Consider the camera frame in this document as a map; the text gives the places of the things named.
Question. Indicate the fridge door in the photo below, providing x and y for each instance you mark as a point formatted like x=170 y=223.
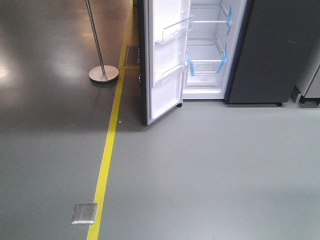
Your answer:
x=154 y=15

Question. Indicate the lower glass fridge shelf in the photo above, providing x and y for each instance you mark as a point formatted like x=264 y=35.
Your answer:
x=205 y=49

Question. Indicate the glass fridge shelf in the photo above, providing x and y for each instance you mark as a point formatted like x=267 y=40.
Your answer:
x=211 y=22
x=205 y=49

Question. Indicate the open white fridge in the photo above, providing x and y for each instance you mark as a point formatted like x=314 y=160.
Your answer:
x=216 y=10

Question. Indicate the clear lower door bin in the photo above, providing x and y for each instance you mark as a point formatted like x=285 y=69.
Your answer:
x=163 y=75

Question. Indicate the clear crisper drawer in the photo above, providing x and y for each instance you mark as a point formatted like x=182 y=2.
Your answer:
x=204 y=74

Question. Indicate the grey floor sign sticker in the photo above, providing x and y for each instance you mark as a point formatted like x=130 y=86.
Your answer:
x=132 y=57

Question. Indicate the matte silver pole stand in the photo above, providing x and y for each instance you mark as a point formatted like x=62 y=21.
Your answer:
x=102 y=73

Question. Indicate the clear door shelf bin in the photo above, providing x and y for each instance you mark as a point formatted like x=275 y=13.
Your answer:
x=175 y=30

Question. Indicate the metal floor plate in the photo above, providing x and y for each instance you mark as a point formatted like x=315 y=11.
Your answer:
x=84 y=214

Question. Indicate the blue tape strip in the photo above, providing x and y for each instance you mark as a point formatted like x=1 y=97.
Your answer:
x=229 y=21

